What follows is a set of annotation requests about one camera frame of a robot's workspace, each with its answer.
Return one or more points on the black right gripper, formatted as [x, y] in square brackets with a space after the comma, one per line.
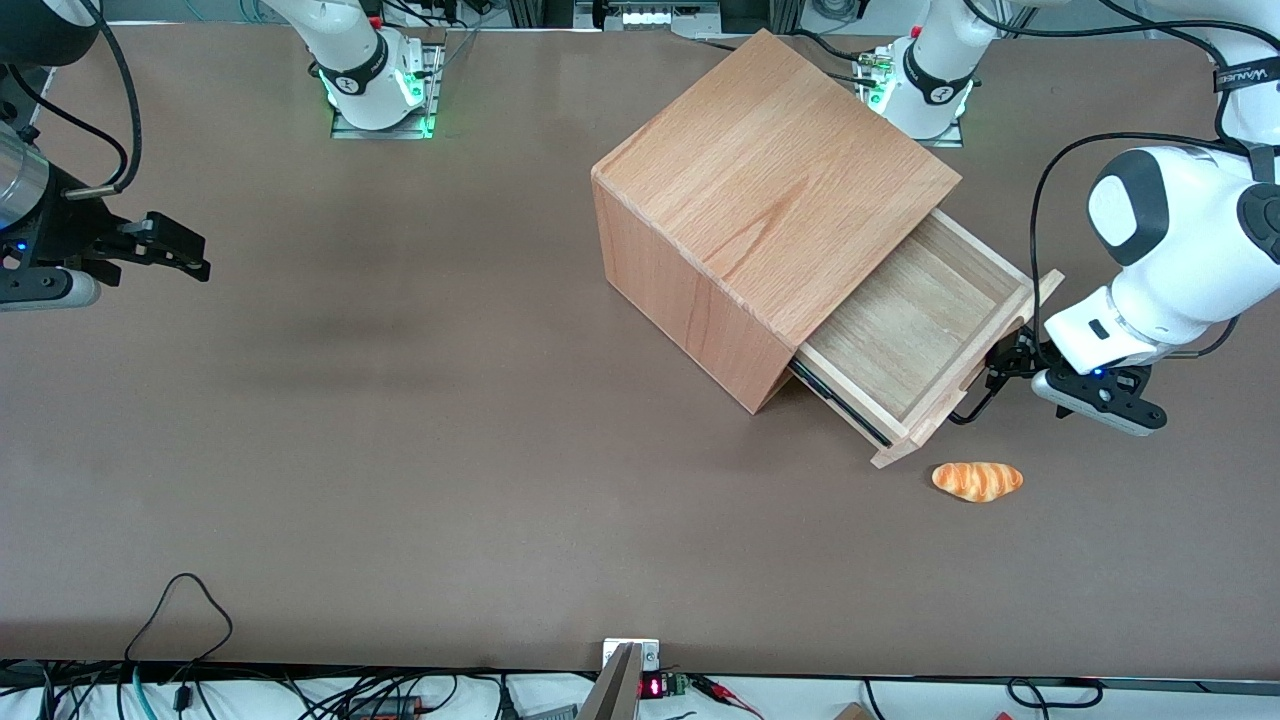
[72, 222]

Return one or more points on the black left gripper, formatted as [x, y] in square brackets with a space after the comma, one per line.
[1022, 359]

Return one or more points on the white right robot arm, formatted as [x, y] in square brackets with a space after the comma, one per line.
[350, 60]

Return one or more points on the light wooden drawer cabinet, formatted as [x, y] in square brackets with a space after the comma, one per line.
[760, 190]

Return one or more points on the orange striped toy bread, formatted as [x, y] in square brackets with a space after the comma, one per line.
[977, 480]

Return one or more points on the small tan block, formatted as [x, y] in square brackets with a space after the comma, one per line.
[852, 712]

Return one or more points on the red and black clip leads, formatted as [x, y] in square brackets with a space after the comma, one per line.
[725, 692]

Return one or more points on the red digit display module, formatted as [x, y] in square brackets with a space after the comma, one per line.
[652, 687]

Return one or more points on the black device with white lights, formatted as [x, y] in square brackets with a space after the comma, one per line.
[650, 14]

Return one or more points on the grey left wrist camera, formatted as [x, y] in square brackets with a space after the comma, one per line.
[1100, 400]

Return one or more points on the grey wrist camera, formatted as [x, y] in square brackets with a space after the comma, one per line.
[1100, 400]
[45, 290]

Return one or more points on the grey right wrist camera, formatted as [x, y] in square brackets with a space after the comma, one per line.
[45, 290]

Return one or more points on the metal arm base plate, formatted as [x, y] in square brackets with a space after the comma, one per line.
[436, 85]
[868, 75]

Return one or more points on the grey metal camera bracket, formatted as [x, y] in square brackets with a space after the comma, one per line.
[615, 685]

